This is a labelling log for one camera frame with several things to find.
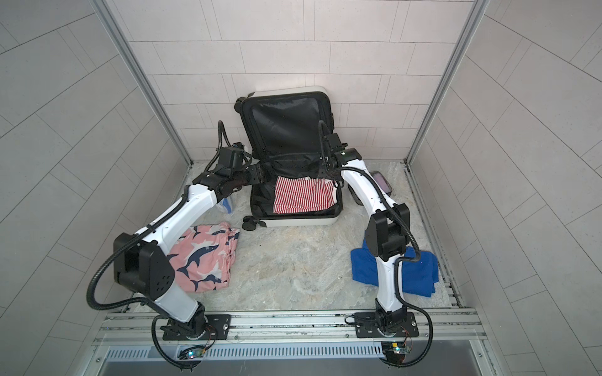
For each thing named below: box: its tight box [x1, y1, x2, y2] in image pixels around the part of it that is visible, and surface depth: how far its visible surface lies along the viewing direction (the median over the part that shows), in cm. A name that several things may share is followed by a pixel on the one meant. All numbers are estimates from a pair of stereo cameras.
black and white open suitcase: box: [235, 86, 343, 232], surface depth 96 cm
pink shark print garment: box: [166, 221, 240, 293], surface depth 84 cm
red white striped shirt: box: [272, 176, 338, 214], surface depth 101 cm
